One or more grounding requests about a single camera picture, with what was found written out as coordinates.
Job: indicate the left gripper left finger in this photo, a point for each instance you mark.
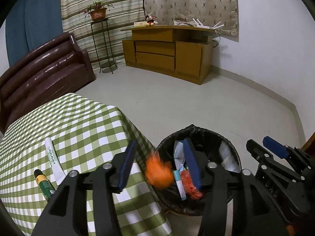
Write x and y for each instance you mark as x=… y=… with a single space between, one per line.
x=66 y=211

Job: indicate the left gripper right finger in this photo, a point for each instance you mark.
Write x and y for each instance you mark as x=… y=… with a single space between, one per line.
x=253 y=210

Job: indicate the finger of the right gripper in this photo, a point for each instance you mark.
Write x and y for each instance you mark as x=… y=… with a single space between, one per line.
x=263 y=157
x=301 y=162

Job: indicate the grey white wrapper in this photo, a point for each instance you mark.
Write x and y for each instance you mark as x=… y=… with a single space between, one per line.
x=228 y=160

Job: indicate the green glass bottle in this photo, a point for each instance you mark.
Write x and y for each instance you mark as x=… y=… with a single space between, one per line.
x=44 y=184

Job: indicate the white toothpaste tube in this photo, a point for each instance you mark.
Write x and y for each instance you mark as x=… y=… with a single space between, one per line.
x=56 y=168

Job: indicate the red plastic bag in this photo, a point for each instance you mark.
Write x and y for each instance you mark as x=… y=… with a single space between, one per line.
x=190 y=188

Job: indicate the light blue tube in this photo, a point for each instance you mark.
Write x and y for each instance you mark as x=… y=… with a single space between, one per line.
x=179 y=184

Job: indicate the small orange plastic bag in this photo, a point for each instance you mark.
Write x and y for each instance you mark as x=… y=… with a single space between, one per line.
x=159 y=174

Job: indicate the black lined trash bin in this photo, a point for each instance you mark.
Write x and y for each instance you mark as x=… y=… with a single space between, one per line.
x=203 y=140

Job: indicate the wooden chair edge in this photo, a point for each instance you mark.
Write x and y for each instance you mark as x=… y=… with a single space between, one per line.
x=309 y=144

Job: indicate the green checkered tablecloth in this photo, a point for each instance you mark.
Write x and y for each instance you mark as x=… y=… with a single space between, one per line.
x=85 y=134

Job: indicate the wooden TV cabinet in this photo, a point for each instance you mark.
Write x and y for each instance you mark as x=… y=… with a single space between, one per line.
x=182 y=52

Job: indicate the dark red leather sofa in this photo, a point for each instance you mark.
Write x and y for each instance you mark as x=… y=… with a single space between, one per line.
x=54 y=69

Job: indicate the black metal plant stand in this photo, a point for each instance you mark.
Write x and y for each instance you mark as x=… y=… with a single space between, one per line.
x=103 y=45

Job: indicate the beige diamond pattern curtain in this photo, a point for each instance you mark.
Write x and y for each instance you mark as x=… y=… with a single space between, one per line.
x=223 y=13

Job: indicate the small plush toy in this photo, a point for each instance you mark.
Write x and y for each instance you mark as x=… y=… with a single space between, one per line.
x=150 y=20

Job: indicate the cream box on cabinet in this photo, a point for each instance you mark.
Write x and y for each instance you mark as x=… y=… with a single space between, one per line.
x=140 y=24

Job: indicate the striped curtain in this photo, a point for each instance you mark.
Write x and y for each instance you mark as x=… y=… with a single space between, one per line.
x=124 y=14

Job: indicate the blue curtain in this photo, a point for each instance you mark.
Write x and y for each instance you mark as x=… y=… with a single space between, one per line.
x=29 y=24

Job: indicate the potted plant terracotta pot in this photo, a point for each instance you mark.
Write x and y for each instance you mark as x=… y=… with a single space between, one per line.
x=97 y=10

